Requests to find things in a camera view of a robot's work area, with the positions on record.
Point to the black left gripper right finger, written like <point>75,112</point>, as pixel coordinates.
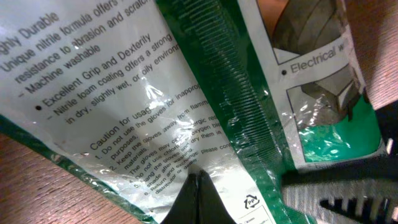
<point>211,209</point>

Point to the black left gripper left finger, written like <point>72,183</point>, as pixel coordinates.
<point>185,207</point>

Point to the green white gloves package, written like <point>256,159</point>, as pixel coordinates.
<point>133,96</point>

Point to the grey plastic basket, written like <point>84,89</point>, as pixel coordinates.
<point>362,191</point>

